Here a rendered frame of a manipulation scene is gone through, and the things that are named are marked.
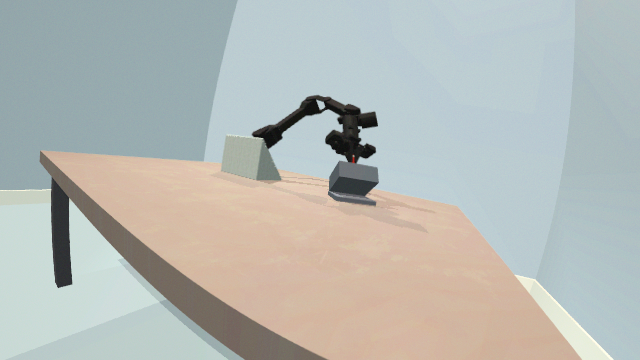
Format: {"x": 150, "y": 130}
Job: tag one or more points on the light grey sloped panel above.
{"x": 351, "y": 182}

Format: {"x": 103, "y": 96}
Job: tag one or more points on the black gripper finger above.
{"x": 347, "y": 147}
{"x": 357, "y": 153}

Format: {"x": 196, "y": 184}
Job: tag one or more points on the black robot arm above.
{"x": 350, "y": 114}

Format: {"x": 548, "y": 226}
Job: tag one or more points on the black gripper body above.
{"x": 350, "y": 133}

